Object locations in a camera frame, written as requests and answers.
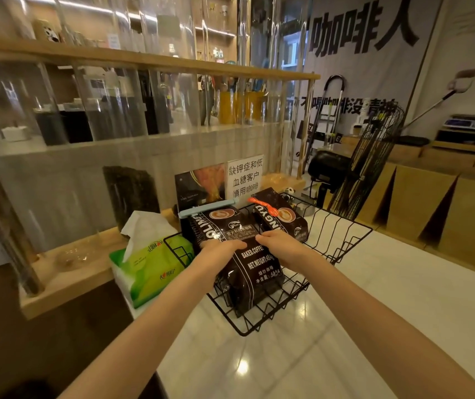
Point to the orange bag clip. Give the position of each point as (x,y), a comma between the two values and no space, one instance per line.
(264,205)

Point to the black canisters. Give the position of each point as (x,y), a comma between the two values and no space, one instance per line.
(63,125)

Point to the person's right forearm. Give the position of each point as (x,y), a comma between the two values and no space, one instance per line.
(378,328)

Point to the clear acrylic partition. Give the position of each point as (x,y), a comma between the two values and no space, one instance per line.
(75,178)

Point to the metal hand trolley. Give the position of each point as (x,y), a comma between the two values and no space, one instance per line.
(328,112)

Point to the wooden tray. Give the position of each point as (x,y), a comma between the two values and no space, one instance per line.
(466,142)

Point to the white banner with black print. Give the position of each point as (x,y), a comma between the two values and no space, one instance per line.
(366,37)

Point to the digital scale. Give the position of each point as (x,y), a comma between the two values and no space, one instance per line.
(470,122)

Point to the small panda figure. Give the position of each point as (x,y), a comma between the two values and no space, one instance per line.
(289,193)

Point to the dark poster card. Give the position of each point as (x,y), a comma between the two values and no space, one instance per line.
(198,184)

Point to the green tissue pack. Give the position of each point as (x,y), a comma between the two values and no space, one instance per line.
(154,270)

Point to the yellow containers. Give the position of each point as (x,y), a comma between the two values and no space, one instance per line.
(241,107)

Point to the person's left forearm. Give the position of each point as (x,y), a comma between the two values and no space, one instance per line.
(137,336)

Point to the light blue bag clip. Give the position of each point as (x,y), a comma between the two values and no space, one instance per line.
(204,208)

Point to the person's right fingers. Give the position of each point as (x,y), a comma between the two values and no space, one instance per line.
(268,238)

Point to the small white box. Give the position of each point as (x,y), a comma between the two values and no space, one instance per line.
(15,133)

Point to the person's right hand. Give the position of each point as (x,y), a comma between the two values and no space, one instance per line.
(289,249)

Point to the black coffee bag, orange clip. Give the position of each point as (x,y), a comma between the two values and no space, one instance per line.
(281,213)

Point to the white paper notice sign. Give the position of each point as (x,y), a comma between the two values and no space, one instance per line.
(244,178)

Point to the person's left fingers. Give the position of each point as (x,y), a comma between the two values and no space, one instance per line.
(229,245)

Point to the wooden shelf board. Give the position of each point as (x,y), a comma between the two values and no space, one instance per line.
(137,58)

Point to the person's left hand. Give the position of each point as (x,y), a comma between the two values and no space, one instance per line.
(214,257)

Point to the black coffee bag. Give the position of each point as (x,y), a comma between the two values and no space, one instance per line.
(245,278)
(281,213)

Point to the row of brown cardboard boxes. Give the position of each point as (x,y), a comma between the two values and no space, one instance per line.
(428,203)

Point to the dark textured panel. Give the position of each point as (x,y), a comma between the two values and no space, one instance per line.
(131,195)

